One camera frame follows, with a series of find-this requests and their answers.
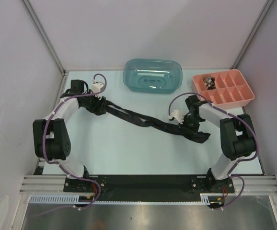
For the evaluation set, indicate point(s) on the white slotted cable duct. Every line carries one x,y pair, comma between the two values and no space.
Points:
78,200

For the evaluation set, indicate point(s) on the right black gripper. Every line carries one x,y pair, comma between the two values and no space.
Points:
194,130

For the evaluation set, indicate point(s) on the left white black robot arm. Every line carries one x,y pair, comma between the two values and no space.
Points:
51,138

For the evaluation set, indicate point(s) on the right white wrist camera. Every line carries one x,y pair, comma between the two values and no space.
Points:
177,115

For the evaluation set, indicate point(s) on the pink compartment organizer tray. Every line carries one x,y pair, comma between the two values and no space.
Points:
232,90

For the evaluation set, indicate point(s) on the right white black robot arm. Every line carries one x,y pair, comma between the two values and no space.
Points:
237,138

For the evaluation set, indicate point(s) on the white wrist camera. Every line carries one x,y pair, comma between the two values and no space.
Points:
177,115
97,87

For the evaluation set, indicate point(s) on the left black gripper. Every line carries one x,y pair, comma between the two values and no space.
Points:
98,109

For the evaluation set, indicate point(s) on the rolled tie in tray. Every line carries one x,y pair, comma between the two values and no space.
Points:
209,83

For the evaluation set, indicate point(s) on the dark striped necktie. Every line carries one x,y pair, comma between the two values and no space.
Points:
157,122

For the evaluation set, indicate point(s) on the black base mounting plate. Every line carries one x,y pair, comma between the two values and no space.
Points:
149,188

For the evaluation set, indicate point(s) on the teal transparent plastic tub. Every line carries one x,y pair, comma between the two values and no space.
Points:
153,75

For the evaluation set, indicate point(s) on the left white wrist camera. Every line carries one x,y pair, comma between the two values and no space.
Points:
97,87

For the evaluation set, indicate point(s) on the aluminium extrusion rail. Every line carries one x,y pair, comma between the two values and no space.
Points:
54,184

